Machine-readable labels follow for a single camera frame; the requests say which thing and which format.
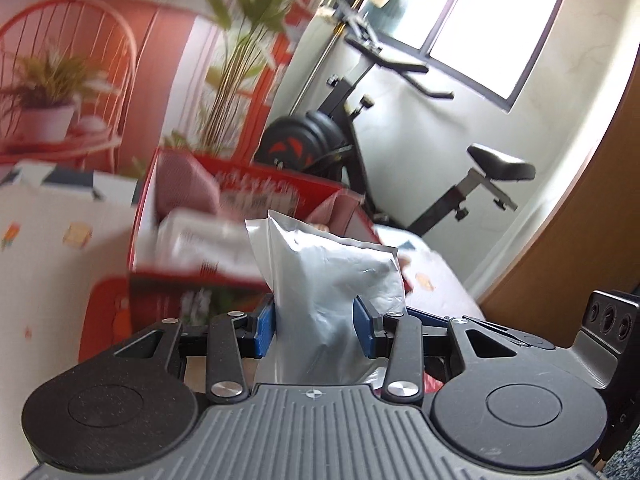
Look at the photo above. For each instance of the pink soft cloth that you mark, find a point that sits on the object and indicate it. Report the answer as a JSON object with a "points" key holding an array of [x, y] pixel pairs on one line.
{"points": [[182, 180]]}

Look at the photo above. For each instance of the printed room scene backdrop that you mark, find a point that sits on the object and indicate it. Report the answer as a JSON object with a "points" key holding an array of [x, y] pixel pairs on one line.
{"points": [[165, 60]]}

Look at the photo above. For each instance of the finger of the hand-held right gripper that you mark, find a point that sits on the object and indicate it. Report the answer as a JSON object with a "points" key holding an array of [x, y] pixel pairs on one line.
{"points": [[430, 316]]}

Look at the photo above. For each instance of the silver plastic bag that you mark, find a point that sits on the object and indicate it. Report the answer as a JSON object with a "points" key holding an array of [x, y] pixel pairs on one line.
{"points": [[325, 290]]}

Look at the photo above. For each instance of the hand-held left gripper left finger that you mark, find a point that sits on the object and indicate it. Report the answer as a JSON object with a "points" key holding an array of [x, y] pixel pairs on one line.
{"points": [[265, 332]]}

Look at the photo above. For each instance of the red cardboard box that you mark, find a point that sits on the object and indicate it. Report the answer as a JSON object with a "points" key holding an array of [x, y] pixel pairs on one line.
{"points": [[310, 195]]}

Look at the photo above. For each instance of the white printed tablecloth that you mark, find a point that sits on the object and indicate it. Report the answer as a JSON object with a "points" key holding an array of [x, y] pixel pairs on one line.
{"points": [[50, 270]]}

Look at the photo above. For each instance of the black exercise bike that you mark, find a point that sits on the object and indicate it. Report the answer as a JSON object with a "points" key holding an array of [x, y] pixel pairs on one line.
{"points": [[300, 140]]}

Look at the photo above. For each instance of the brown wooden panel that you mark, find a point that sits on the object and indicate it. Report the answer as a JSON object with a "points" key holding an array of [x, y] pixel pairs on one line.
{"points": [[575, 240]]}

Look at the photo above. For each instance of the dark framed sliding window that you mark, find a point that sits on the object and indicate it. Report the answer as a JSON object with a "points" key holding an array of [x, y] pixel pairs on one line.
{"points": [[480, 25]]}

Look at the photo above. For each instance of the white packet with red print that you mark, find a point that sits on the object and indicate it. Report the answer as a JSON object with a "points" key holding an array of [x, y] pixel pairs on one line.
{"points": [[200, 241]]}

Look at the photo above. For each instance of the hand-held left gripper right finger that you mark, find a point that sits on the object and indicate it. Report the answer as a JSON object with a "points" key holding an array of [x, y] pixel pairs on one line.
{"points": [[362, 332]]}

